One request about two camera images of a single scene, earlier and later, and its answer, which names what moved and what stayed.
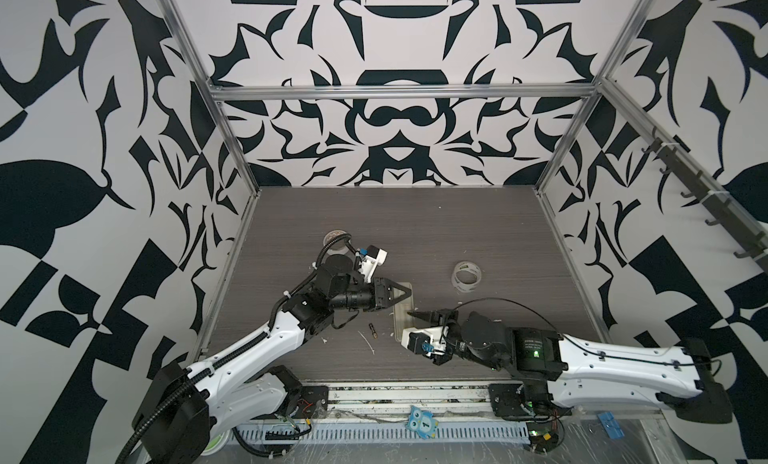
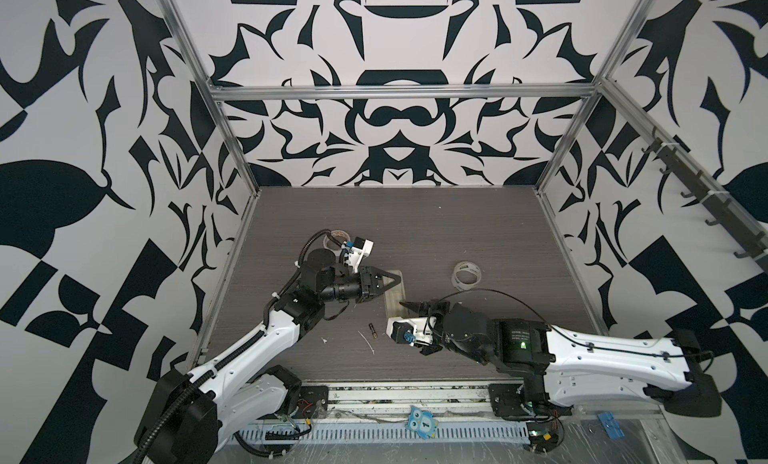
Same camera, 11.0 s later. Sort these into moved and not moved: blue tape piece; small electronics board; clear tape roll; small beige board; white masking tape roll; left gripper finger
Moved: left gripper finger; small beige board
Not moved: small electronics board; clear tape roll; white masking tape roll; blue tape piece
